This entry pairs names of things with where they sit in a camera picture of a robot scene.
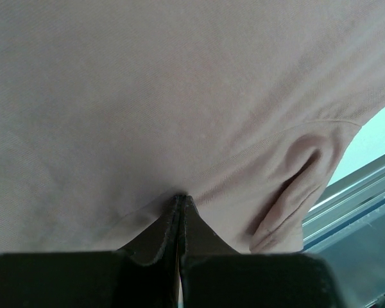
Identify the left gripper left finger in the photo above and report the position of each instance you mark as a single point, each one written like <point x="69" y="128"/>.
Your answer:
<point x="149" y="275"/>

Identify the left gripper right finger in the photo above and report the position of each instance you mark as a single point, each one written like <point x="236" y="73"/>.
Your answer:
<point x="204" y="260"/>

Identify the pink t shirt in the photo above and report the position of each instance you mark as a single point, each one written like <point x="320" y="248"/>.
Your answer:
<point x="109" y="108"/>

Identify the aluminium rail frame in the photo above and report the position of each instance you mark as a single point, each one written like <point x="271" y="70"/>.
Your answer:
<point x="344" y="202"/>

